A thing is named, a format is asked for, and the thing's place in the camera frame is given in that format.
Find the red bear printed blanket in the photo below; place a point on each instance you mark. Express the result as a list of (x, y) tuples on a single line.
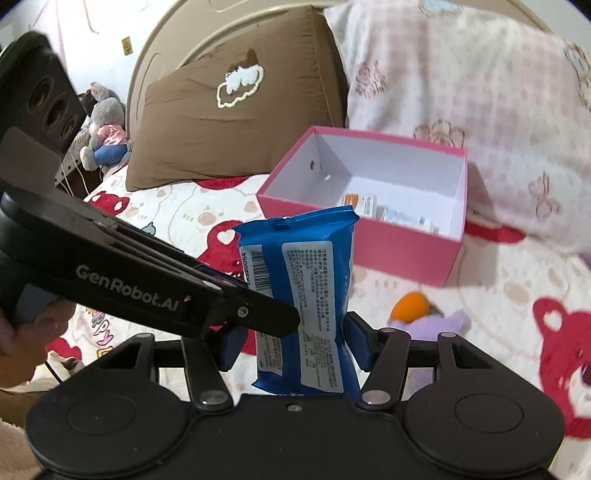
[(161, 217)]

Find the blue wet wipes packet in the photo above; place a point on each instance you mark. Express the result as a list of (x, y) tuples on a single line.
[(314, 277)]

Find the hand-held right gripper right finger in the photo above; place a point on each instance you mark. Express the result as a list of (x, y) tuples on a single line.
[(356, 340)]

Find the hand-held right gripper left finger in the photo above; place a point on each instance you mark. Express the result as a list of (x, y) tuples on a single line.
[(231, 344)]

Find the pink checked pillow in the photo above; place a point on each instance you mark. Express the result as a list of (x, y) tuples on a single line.
[(485, 92)]

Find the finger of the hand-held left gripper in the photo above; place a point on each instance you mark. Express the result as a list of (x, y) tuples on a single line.
[(184, 258), (258, 316)]

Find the pink cardboard box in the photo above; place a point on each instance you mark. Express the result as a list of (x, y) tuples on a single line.
[(397, 249)]

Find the grey plush toy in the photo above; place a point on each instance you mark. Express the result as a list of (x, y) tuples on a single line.
[(106, 120)]

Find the yellow wall sticker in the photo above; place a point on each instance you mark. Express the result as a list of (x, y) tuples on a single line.
[(126, 47)]

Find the small orange white packet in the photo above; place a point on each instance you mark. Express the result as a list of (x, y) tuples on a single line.
[(358, 204)]

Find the purple plush cloth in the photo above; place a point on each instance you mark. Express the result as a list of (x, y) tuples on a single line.
[(438, 323)]

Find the person's left hand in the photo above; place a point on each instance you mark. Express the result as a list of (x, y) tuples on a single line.
[(32, 355)]

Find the black white plush toy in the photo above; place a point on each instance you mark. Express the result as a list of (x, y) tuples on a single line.
[(87, 100)]

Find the orange ball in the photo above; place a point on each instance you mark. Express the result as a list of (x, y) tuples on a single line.
[(408, 304)]

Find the brown pillow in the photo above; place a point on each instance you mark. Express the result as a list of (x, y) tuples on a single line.
[(231, 138)]

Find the small white blue box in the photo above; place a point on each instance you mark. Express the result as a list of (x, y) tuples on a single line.
[(408, 219)]

